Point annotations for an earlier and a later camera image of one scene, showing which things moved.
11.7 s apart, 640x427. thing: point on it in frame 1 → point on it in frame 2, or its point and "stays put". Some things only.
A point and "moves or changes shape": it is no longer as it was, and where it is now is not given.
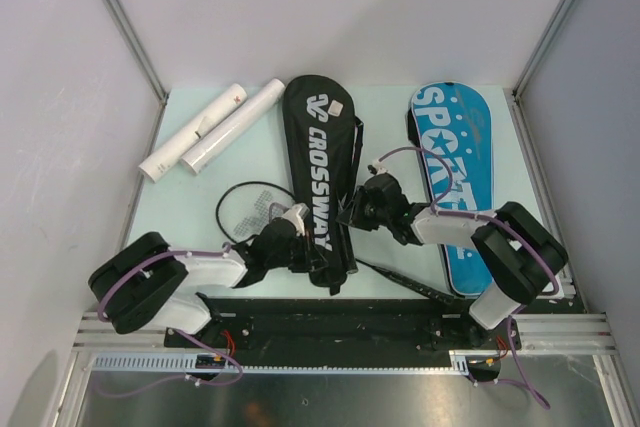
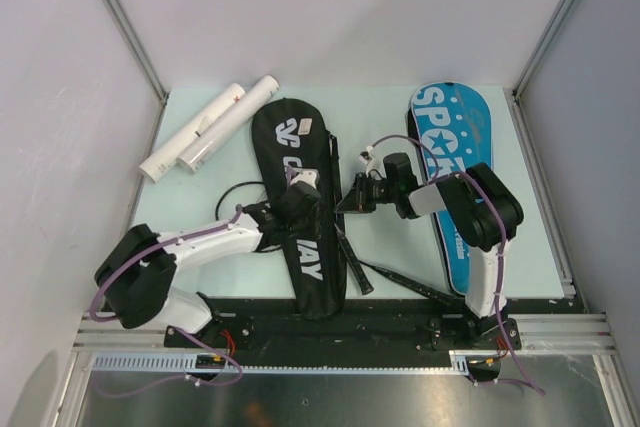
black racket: (245, 210) moves or changes shape
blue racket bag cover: (452, 125) stays put
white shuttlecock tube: (194, 160) moves or changes shape
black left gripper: (312, 260) → (313, 231)
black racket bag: (322, 143) moves or changes shape
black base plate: (241, 326) stays put
